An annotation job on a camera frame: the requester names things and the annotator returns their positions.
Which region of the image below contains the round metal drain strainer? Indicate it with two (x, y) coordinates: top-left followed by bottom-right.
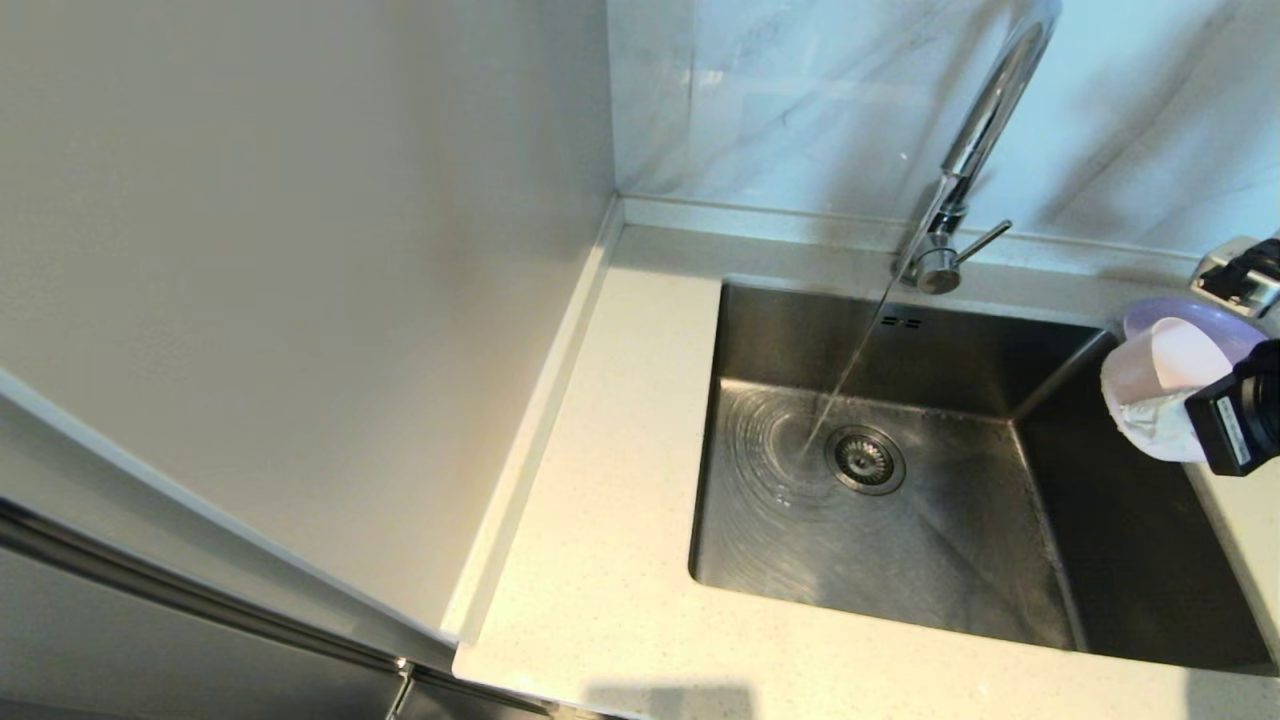
(825, 425), (907, 496)

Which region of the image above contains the stainless steel appliance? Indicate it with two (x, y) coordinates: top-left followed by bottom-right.
(0, 405), (601, 720)

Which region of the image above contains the white tall cabinet panel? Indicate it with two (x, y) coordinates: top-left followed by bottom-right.
(0, 0), (619, 671)

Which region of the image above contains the stainless steel sink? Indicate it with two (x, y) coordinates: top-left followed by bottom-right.
(688, 280), (1279, 673)

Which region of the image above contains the purple plastic plate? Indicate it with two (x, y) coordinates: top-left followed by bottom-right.
(1123, 297), (1271, 346)

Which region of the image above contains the chrome gooseneck faucet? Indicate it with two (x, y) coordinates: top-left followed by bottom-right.
(893, 0), (1064, 294)

